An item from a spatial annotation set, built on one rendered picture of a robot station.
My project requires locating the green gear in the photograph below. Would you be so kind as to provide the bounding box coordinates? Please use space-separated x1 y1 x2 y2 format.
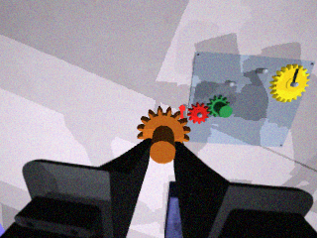
207 94 233 118

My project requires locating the yellow gear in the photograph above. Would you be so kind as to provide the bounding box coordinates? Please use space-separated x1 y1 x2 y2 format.
269 63 309 103

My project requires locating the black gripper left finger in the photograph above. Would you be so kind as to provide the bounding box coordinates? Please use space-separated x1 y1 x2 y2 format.
22 138 152 238

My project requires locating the orange gear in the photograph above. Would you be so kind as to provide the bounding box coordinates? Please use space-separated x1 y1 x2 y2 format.
137 106 191 164

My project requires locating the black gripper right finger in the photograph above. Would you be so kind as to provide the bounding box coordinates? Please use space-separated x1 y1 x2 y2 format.
173 141 314 238

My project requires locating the red gear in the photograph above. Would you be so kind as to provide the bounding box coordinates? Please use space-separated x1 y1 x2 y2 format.
187 102 210 124

